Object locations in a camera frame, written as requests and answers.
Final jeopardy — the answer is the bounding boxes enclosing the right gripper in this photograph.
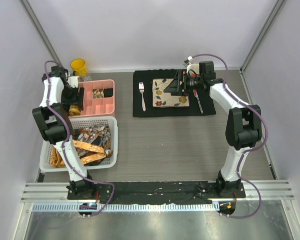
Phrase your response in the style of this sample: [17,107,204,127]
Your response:
[163,69,203,97]

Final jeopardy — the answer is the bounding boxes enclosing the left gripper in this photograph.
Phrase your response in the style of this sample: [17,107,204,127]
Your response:
[61,85,85,111]

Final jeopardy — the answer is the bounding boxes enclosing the yellow beetle print tie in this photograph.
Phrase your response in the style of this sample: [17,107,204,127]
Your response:
[69,105,81,117]

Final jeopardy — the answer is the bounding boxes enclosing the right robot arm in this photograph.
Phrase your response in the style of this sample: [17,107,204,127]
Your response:
[164,59,262,198]

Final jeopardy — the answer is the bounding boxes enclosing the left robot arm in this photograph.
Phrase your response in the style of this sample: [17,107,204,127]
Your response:
[32,60,96,200]

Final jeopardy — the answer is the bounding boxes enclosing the clear plastic cup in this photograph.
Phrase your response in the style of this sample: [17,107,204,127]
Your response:
[80,73,92,82]

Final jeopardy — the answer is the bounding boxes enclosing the beige patterned rolled tie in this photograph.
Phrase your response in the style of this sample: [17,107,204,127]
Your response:
[92,88,105,99]

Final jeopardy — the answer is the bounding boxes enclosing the pink compartment organizer tray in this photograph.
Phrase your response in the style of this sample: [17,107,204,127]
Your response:
[70,79,116,118]

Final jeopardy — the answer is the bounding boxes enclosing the floral square ceramic plate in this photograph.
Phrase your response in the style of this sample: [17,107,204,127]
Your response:
[152,78,189,108]

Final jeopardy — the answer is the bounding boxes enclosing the black rolled tie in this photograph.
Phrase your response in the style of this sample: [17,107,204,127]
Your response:
[103,88,115,98]

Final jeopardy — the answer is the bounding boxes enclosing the yellow mug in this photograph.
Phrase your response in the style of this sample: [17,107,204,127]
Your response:
[70,58,88,78]

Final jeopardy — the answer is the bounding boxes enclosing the black cloth placemat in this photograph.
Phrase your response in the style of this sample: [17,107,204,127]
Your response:
[133,69,216,118]

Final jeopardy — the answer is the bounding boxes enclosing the silver fork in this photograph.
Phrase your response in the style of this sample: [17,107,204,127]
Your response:
[139,82,146,112]

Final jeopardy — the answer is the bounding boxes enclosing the brown white patterned tie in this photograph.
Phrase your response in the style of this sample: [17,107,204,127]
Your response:
[73,124,113,157]

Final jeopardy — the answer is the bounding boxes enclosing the white perforated plastic basket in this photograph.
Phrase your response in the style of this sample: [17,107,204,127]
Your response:
[40,116,118,173]

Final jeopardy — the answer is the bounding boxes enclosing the orange patterned tie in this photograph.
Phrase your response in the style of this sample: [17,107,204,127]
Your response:
[50,140,113,168]

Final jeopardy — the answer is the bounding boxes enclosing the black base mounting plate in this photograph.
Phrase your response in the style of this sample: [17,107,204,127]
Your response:
[67,181,246,205]

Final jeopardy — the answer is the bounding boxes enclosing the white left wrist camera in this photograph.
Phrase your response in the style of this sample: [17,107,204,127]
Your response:
[68,76,80,88]

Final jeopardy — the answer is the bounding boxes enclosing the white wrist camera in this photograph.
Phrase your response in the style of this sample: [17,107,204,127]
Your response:
[183,56,193,73]
[68,76,80,88]

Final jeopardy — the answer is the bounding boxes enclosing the knife with patterned handle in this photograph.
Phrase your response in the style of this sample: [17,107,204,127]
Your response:
[193,89,204,114]

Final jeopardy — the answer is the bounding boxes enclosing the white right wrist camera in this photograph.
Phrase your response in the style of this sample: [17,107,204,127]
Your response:
[183,56,193,73]

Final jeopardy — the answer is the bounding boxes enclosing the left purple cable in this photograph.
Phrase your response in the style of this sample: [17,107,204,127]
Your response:
[44,59,115,217]

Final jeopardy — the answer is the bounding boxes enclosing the purple cable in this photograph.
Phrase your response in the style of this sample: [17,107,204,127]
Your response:
[189,53,269,220]
[44,59,115,217]

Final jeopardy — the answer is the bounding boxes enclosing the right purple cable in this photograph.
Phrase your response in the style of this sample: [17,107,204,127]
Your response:
[189,53,269,220]

